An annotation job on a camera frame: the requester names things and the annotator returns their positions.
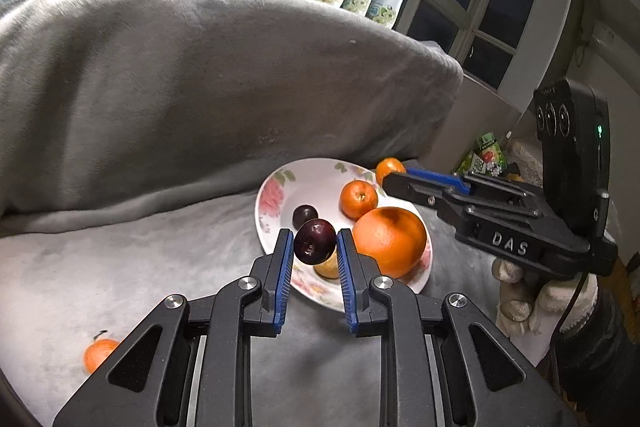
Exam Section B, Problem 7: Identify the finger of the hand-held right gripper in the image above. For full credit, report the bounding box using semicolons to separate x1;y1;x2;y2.
384;171;549;229
406;167;544;200

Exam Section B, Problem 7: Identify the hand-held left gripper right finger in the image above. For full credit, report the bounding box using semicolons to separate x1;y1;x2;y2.
336;229;578;427

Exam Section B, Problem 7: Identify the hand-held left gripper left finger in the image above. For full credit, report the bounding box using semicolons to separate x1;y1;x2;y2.
52;228;296;427

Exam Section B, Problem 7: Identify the yellow-brown fruit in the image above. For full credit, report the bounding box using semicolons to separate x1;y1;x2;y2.
314;254;343;280

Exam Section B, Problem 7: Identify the small tangerine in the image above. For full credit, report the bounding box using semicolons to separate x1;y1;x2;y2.
83;331;121;375
376;158;407;188

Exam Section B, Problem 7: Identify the dark purple plum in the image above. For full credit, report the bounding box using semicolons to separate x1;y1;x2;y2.
294;218;337;265
292;204;319;230

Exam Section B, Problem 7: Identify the large orange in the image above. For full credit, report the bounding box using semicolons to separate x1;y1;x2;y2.
352;206;427;279

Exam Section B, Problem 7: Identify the medium tangerine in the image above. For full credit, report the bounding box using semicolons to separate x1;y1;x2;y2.
340;179;378;222

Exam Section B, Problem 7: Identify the white floral plate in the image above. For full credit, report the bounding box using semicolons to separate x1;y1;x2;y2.
255;158;434;313

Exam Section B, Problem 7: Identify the person's right forearm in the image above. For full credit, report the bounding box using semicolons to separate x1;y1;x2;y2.
547;252;640;413

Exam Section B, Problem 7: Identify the person's right hand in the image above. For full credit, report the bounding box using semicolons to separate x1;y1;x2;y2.
492;257;599;336

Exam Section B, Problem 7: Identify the green carton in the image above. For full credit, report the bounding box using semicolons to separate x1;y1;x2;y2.
456;147;507;178

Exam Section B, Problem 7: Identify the white lace cloth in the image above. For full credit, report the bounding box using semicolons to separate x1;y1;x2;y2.
509;139;544;186

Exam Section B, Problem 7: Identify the green packet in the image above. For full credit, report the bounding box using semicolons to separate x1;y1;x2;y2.
475;132;501;155

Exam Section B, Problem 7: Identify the grey fleece blanket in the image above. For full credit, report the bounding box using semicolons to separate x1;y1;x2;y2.
0;0;464;238
0;187;551;427

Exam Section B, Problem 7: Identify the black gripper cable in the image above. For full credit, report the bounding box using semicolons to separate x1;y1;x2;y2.
549;274;589;383

